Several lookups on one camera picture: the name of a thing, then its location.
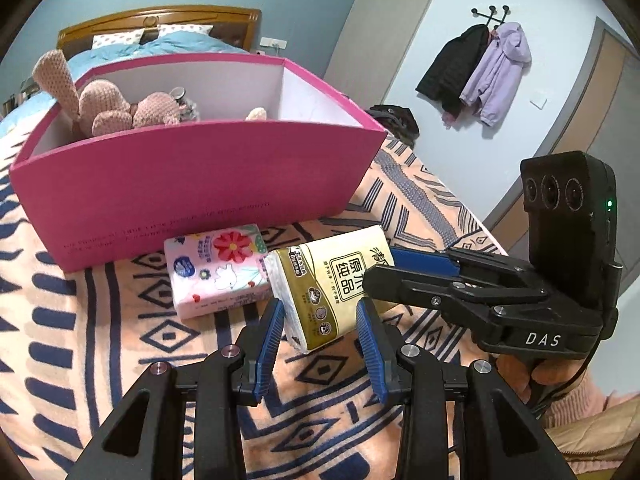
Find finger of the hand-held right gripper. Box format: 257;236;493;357
362;265;546;327
389;246;533;293

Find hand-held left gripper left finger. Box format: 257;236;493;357
65;297;287;480

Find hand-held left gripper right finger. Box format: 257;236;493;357
355;297;576;480

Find yellow tissue pack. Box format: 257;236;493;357
263;225;401;356

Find pink floral tissue pack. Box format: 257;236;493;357
164;223;273;320

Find pink cardboard box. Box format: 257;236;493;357
9;51;388;273

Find pink knitted plush toy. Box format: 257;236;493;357
32;50;183;138

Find person's right hand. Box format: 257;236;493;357
492;355;588;406

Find orange patterned blanket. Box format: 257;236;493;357
0;115;511;480

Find purple jacket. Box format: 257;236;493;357
459;22;532;127

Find black jacket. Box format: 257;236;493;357
416;24;493;116

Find person's beige quilted jacket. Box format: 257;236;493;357
550;395;640;476

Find blue duvet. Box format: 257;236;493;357
65;34;251;83

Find white dotted pillow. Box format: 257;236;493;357
91;30;146;50
157;24;213;38

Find wooden headboard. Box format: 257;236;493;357
56;6;263;61

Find cluttered nightstand with bottles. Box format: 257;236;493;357
0;80;41;116

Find black wall coat hook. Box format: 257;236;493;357
471;5;512;28

